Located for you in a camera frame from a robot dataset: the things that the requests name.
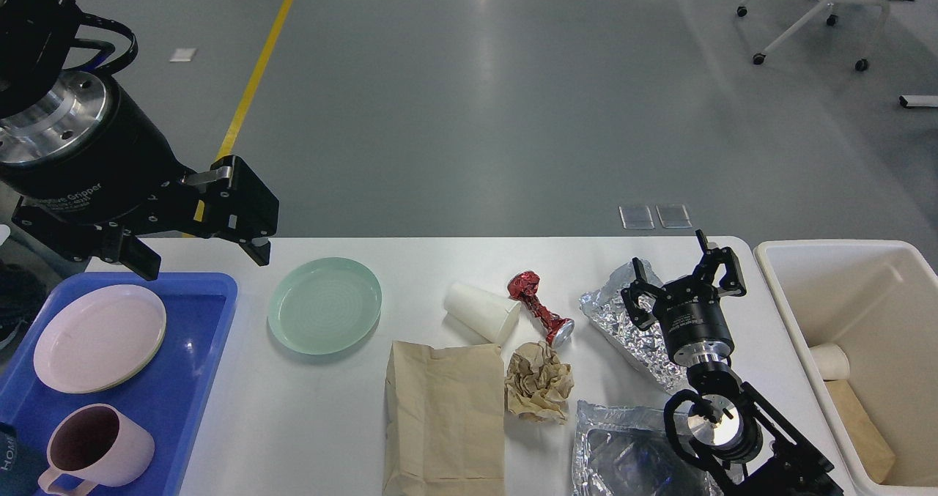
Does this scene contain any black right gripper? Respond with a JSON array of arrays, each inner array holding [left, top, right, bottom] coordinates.
[[621, 229, 747, 367]]

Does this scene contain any paper cup in bin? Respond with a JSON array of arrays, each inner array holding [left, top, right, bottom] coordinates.
[[808, 343, 851, 382]]

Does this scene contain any blue plastic tray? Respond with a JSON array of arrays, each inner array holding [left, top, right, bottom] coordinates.
[[1, 272, 237, 495]]

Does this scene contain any seated person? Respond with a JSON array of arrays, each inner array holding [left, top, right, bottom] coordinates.
[[1, 223, 48, 349]]

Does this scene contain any aluminium foil tray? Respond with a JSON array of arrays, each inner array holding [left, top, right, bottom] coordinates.
[[572, 400, 721, 495]]

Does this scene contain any beige plastic bin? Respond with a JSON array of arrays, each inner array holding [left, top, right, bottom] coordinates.
[[754, 240, 937, 495]]

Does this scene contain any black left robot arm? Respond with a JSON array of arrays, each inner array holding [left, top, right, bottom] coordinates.
[[1, 0, 279, 281]]

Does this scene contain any crushed red can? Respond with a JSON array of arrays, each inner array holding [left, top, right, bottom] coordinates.
[[507, 271, 575, 349]]

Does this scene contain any crumpled brown paper ball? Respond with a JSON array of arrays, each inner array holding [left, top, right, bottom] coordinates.
[[505, 341, 575, 425]]

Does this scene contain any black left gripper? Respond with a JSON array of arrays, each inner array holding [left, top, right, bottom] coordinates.
[[2, 70, 279, 281]]

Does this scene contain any white paper cup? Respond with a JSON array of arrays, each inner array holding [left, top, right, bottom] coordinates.
[[443, 282, 522, 346]]

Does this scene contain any dark blue cap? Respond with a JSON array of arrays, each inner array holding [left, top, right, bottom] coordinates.
[[1, 423, 48, 495]]

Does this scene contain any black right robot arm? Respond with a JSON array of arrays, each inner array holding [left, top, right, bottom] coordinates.
[[621, 230, 843, 495]]

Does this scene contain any mint green plate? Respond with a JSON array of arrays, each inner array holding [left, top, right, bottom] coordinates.
[[267, 258, 383, 355]]

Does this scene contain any pink plate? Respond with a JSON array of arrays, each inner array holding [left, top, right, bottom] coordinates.
[[33, 284, 167, 395]]

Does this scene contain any flat brown paper bag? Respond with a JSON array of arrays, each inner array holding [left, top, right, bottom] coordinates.
[[383, 341, 506, 495]]

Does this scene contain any white floor bar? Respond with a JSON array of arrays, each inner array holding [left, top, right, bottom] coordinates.
[[898, 95, 938, 109]]

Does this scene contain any pink mug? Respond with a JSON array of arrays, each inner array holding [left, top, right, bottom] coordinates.
[[37, 404, 155, 495]]

